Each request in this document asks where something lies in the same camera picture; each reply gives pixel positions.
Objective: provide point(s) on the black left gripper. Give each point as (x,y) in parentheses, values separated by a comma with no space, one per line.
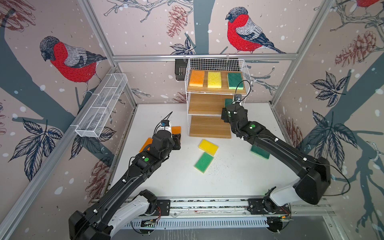
(177,140)

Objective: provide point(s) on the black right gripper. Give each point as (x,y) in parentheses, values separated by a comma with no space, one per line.
(224,116)

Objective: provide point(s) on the dark green sponge front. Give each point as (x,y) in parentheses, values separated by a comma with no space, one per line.
(228,102)

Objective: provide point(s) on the dark green sponge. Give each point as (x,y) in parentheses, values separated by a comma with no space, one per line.
(260,152)
(228,102)

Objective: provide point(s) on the dark green sponge carried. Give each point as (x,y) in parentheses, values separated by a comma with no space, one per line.
(235,81)

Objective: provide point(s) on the yellow sponge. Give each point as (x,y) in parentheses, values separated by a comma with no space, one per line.
(208,147)
(214,80)

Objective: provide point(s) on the light green sponge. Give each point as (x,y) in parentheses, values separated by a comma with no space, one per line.
(204,162)

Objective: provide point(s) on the orange sponge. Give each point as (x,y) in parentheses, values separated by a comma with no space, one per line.
(146,144)
(197,78)
(176,130)

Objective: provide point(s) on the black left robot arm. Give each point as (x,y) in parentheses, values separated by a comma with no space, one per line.
(108,215)

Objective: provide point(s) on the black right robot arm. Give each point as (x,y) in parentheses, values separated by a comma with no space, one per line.
(314,175)

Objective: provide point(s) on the top wooden shelf board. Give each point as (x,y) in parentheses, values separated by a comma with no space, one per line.
(223,91)

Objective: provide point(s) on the middle wooden shelf board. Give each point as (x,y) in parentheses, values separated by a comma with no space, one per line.
(207,104)

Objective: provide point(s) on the black box behind shelf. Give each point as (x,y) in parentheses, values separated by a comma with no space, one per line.
(180,69)

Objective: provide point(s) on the dark green sponge right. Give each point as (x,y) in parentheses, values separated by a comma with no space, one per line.
(260,152)

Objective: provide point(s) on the perforated metal vent strip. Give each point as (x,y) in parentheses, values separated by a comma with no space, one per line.
(200,223)

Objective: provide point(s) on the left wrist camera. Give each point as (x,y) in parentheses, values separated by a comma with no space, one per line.
(165,125)

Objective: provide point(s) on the white wire three-tier shelf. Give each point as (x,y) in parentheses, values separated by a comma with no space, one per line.
(231,65)

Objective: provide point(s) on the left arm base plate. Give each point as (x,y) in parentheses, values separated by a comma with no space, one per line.
(161,208)

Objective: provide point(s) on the white wire wall basket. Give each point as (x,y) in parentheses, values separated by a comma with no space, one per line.
(99,112)

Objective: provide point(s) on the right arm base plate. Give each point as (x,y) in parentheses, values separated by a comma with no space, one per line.
(261,206)

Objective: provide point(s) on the aluminium mounting rail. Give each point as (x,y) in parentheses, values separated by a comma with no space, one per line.
(237,207)

